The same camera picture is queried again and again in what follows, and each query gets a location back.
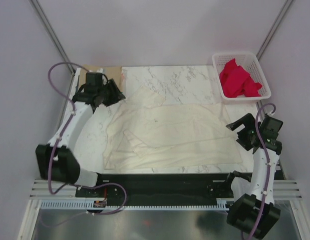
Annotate folded tan t shirt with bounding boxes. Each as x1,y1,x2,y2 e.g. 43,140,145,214
79,64,125,93

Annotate white plastic laundry basket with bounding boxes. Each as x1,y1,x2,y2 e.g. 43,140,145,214
212,51,271,105

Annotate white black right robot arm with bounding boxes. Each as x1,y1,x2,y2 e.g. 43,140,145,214
224,113,283,240

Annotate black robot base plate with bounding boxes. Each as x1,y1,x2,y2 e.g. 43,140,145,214
76,173,233,205

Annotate left aluminium frame post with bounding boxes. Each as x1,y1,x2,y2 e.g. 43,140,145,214
29,0,70,62

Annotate right aluminium frame post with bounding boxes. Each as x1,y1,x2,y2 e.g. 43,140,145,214
256,0,295,60

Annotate red t shirt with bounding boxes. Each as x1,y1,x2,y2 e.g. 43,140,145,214
219,58,262,98

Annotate aluminium frame post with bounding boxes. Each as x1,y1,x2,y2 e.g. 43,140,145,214
256,0,295,60
29,0,70,62

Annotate folded blue grey t shirt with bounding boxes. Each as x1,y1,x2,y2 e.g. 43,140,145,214
74,78,79,95

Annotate cream white t shirt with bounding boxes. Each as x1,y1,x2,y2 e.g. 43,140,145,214
103,86,241,170

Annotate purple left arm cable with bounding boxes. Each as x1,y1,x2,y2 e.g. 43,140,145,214
48,61,80,196

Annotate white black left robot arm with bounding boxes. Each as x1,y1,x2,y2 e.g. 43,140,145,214
35,71,125,197

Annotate white slotted cable duct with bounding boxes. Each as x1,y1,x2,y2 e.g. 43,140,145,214
40,199,229,211

